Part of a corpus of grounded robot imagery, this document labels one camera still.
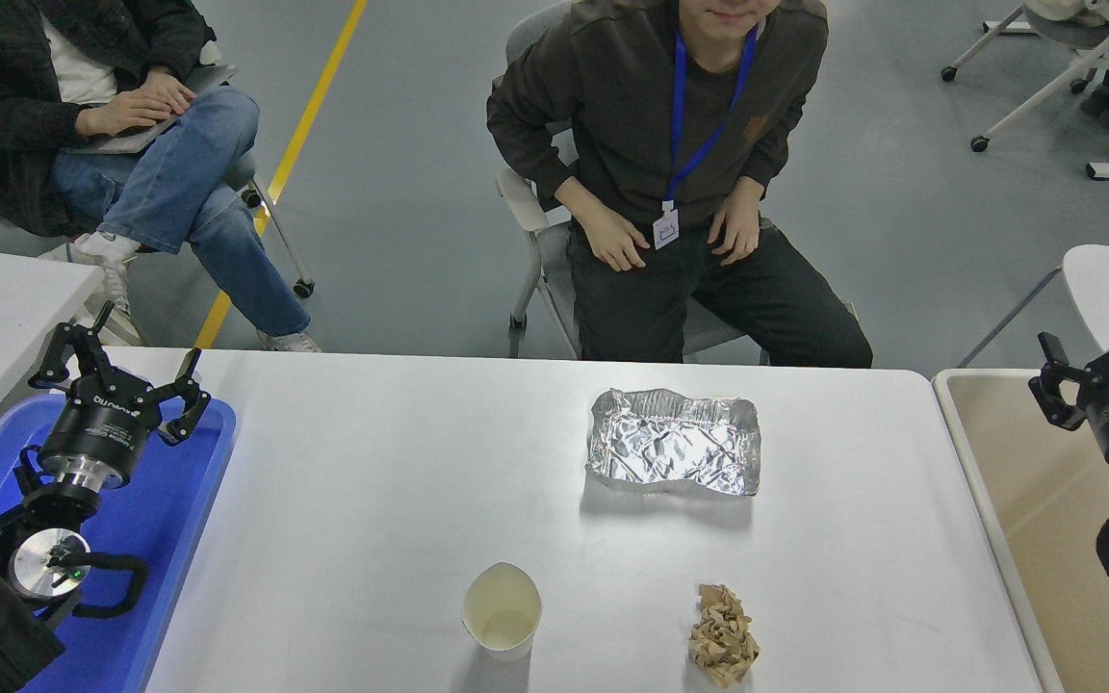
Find blue plastic tray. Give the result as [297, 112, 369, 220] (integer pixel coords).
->
[0, 393, 238, 693]

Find person's left hand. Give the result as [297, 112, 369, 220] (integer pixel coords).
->
[707, 197, 762, 268]
[136, 67, 197, 118]

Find crumpled tan paper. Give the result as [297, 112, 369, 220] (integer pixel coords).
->
[688, 583, 761, 688]

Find person's right hand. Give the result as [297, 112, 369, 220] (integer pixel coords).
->
[579, 202, 652, 273]
[75, 90, 175, 138]

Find foil tray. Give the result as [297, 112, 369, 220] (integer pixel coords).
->
[585, 387, 763, 498]

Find grey office chair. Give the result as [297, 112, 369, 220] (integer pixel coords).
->
[940, 0, 1109, 160]
[193, 40, 317, 299]
[492, 0, 864, 361]

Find large pale bin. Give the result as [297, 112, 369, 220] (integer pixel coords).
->
[932, 368, 1109, 693]

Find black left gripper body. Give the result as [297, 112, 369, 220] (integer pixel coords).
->
[39, 371, 163, 476]

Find blue lanyard with badge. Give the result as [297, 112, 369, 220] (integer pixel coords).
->
[652, 27, 760, 251]

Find grey laptop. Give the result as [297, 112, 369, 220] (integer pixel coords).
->
[64, 65, 238, 155]

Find white paper cup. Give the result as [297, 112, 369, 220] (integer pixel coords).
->
[461, 562, 544, 663]

